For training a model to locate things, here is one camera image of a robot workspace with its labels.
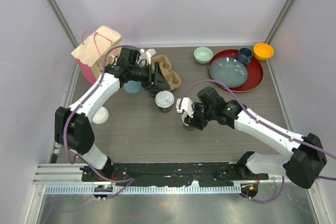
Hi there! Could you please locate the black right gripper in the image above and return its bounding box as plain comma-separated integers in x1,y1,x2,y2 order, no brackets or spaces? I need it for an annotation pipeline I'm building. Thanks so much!
184,102,215,130

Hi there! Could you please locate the red round tray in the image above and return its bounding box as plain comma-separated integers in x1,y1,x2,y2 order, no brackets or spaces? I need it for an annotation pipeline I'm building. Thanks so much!
208,49,264,93

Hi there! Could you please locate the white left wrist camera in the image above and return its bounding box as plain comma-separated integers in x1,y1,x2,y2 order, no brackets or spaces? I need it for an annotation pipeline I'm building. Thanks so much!
139,48,156,65

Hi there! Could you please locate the black paper coffee cup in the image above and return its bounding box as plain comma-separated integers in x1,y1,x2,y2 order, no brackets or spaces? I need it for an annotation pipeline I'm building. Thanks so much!
182,120,194,130

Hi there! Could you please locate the dark blue ceramic plate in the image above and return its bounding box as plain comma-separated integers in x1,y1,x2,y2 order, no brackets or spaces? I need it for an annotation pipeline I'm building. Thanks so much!
209,57,248,88

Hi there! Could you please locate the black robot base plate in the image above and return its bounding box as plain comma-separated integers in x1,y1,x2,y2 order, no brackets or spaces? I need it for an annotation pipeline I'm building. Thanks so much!
80,162,269,187

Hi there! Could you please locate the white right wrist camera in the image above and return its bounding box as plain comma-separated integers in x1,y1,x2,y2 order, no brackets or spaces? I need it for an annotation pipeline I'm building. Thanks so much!
176,98,194,118

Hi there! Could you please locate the orange bowl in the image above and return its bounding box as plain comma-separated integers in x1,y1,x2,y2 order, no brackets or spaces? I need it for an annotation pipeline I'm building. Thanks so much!
253,43,274,60

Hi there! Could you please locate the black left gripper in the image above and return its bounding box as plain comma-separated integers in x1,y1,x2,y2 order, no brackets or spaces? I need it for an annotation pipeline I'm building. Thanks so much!
129,62,171,91

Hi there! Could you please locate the light blue straw cup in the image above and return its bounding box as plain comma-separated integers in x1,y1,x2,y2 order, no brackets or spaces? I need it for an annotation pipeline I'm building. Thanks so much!
123,80,142,93

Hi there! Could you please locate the dark blue ceramic mug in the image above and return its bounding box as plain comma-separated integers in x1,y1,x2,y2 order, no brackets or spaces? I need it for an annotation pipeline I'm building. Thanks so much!
236,48,253,66

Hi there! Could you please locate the mint green ceramic bowl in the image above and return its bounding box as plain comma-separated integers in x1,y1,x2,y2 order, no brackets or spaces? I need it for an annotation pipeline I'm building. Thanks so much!
193,47,214,64

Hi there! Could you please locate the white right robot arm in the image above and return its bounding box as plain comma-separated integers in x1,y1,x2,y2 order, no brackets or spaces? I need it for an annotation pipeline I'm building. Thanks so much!
176,87,327,189

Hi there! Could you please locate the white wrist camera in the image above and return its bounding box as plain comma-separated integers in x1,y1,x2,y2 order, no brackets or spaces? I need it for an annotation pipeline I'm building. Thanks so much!
139,48,156,65
176,98,194,118

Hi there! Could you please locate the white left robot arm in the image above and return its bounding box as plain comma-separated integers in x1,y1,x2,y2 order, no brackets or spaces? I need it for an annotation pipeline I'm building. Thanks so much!
55,46,170,182

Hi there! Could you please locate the single white cup lid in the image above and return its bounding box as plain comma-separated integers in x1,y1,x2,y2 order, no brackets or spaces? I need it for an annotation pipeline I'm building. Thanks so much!
155,91,175,109

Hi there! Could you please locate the brown cardboard cup carrier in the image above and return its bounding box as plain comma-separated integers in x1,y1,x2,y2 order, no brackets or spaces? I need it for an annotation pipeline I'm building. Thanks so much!
151,55,181,91

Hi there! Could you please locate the pink kraft paper bag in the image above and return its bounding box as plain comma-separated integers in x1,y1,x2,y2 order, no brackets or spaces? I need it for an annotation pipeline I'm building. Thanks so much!
71,26,122,85

